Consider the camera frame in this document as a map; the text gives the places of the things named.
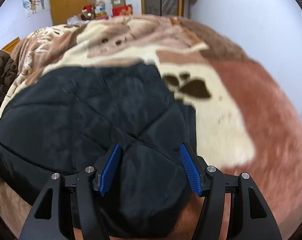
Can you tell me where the black puffer jacket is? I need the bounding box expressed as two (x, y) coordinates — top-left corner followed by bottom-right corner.
(0, 63), (197, 238)

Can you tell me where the brown cream plush blanket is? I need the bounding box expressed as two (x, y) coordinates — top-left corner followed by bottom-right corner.
(0, 15), (302, 239)

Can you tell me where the brown puffer jacket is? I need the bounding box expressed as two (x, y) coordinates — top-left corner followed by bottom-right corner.
(0, 50), (18, 107)

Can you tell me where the wooden bedside desk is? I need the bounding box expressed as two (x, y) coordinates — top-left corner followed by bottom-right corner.
(1, 37), (20, 54)

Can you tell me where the santa hat plush toy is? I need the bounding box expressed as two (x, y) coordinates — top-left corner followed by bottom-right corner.
(78, 5), (95, 21)

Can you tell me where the red gift box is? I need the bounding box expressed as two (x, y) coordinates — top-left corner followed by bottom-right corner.
(112, 4), (133, 17)

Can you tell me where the cardboard box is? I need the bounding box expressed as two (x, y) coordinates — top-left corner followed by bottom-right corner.
(111, 0), (126, 9)

